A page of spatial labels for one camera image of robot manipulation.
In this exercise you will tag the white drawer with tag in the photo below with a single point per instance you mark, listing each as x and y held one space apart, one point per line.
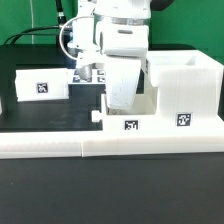
141 116

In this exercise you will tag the white tag sheet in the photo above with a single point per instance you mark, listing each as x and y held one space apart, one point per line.
97 77

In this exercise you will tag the white drawer at back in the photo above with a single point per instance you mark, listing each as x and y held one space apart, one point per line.
41 84

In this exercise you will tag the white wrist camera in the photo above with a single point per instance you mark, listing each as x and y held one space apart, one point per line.
84 63

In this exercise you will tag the white drawer cabinet box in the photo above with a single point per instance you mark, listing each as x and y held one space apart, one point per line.
187 86

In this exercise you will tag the white L-shaped fence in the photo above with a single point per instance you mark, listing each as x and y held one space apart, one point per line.
106 143

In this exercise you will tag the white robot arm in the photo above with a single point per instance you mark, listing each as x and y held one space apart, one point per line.
113 34

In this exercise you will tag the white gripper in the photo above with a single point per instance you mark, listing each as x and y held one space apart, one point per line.
122 75

